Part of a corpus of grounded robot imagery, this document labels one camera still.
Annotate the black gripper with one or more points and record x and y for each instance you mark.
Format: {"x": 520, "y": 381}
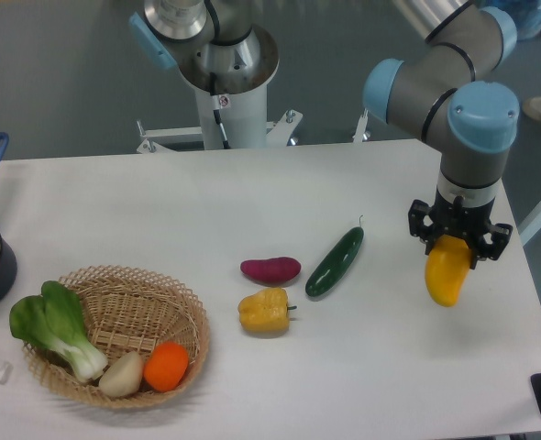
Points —
{"x": 463, "y": 213}

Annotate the yellow mango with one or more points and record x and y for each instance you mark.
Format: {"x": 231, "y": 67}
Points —
{"x": 446, "y": 269}

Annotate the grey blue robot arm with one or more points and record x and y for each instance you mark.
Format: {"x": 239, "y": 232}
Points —
{"x": 442, "y": 99}

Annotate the woven wicker basket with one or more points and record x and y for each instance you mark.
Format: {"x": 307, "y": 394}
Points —
{"x": 127, "y": 309}

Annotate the green cucumber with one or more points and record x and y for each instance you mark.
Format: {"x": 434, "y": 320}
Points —
{"x": 336, "y": 263}

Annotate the purple sweet potato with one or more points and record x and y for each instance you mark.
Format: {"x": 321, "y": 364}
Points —
{"x": 271, "y": 270}

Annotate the yellow bell pepper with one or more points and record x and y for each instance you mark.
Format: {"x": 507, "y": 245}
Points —
{"x": 266, "y": 311}

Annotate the blue plastic bag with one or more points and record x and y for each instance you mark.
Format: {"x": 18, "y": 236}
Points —
{"x": 526, "y": 15}

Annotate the orange fruit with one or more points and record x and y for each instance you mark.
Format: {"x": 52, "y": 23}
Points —
{"x": 166, "y": 366}

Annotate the beige potato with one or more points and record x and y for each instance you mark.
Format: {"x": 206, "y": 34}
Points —
{"x": 123, "y": 377}

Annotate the green bok choy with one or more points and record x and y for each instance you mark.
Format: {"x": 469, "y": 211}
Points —
{"x": 53, "y": 320}

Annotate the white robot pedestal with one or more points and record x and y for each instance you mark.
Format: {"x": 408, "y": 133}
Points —
{"x": 230, "y": 89}

